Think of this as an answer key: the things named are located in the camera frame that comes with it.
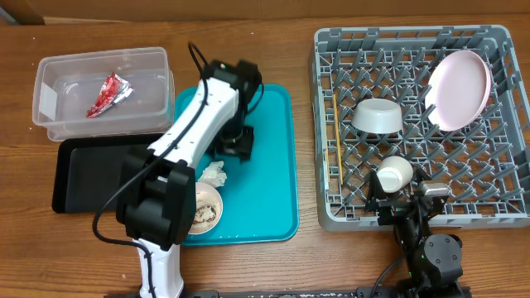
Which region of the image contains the cream white cup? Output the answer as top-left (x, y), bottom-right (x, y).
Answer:
top-left (377, 156), bottom-right (413, 193)

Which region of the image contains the white tissue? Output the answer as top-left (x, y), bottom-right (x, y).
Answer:
top-left (198, 161), bottom-right (227, 188)

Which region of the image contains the pink bowl with food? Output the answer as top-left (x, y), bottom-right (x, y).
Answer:
top-left (189, 182), bottom-right (224, 235)

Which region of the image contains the grey white bowl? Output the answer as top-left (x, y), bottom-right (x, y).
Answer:
top-left (351, 99), bottom-right (402, 134)

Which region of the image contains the pink round plate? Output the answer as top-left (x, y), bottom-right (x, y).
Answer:
top-left (425, 50), bottom-right (492, 132)

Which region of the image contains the red silver wrapper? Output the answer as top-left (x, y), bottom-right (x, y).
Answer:
top-left (86, 72), bottom-right (134, 118)

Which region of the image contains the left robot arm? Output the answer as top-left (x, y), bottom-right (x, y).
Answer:
top-left (114, 60), bottom-right (263, 297)

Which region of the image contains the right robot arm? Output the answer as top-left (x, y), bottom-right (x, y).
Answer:
top-left (365, 169), bottom-right (472, 298)

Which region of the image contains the grey dishwasher rack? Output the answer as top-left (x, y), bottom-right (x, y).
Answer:
top-left (310, 25), bottom-right (529, 232)

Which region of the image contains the black waste bin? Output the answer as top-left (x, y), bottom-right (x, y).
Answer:
top-left (51, 133), bottom-right (161, 214)

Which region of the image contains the teal plastic tray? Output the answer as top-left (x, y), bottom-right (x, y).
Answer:
top-left (184, 84), bottom-right (300, 247)

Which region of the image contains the clear plastic container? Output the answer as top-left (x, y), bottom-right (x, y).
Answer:
top-left (32, 47), bottom-right (175, 142)

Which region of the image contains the black cable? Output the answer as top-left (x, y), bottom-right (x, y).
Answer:
top-left (91, 41), bottom-right (210, 249)

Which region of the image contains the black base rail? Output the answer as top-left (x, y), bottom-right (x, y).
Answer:
top-left (104, 286), bottom-right (473, 298)

